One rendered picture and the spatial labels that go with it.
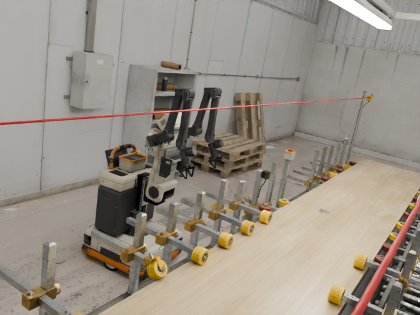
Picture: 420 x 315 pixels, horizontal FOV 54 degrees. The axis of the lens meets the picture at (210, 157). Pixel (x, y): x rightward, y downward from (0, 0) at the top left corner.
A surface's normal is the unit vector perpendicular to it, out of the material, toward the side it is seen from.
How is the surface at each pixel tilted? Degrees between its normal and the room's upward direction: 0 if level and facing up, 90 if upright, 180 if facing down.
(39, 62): 90
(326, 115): 90
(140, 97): 90
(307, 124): 90
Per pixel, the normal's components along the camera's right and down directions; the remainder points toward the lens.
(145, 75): -0.54, 0.14
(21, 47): 0.82, 0.27
